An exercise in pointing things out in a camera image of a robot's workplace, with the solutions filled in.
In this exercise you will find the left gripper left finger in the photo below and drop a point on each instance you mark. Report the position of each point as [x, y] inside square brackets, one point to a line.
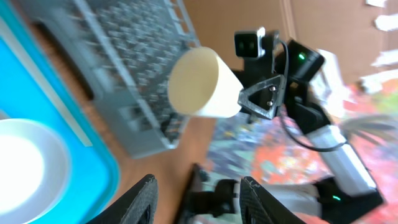
[136, 206]

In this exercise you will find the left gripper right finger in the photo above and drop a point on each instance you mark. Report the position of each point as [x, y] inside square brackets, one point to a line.
[258, 206]

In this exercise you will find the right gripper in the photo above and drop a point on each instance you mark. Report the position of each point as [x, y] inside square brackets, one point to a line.
[263, 95]

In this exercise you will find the white cup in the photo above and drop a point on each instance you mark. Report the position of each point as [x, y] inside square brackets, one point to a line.
[201, 84]

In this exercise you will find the white round plate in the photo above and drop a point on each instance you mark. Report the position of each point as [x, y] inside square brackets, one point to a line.
[35, 170]

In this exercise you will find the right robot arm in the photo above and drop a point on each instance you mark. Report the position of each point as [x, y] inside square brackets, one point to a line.
[350, 192]

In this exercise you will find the grey dishwasher rack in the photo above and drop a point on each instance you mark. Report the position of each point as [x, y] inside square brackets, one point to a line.
[124, 51]

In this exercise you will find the teal serving tray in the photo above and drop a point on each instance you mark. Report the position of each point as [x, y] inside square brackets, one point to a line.
[31, 89]

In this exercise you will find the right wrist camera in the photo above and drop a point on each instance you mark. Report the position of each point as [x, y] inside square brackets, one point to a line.
[248, 43]

